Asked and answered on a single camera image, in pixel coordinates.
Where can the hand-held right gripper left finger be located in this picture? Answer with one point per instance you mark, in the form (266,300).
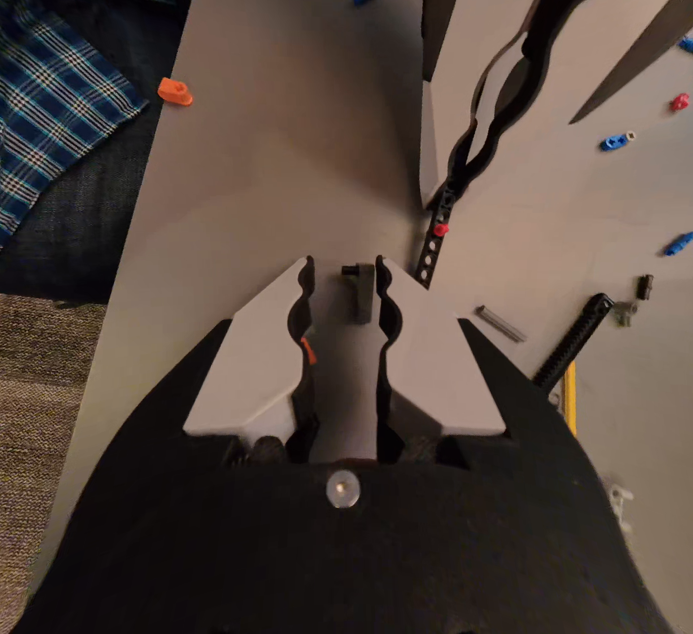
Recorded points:
(243,374)

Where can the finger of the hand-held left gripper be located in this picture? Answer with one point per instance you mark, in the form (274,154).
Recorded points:
(595,49)
(482,11)

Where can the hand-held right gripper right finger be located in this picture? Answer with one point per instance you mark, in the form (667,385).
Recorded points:
(444,374)

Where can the dark grey short beam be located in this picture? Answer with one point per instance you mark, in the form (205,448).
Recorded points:
(365,293)

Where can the long black beam assembly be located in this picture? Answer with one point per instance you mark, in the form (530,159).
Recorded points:
(432,252)

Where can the red axle pin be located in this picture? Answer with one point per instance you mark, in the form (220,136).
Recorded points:
(441,229)

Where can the dark grey axle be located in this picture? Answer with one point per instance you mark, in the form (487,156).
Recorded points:
(501,323)

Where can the blue thin liftarm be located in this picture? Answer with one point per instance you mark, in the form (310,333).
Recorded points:
(613,142)

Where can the yellow long axle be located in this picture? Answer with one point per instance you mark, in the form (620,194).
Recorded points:
(568,396)

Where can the black gear rack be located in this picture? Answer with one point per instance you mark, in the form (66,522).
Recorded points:
(574,341)

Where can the dark grey angled connector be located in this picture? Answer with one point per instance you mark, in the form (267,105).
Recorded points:
(625,312)

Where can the blue long pin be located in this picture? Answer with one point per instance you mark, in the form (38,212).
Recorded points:
(678,244)

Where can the person's dark jeans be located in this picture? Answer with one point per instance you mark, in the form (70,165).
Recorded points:
(81,244)

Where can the black pin connector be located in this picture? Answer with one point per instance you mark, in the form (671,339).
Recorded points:
(644,287)

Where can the light grey connector block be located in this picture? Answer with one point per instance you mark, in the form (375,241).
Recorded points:
(620,504)

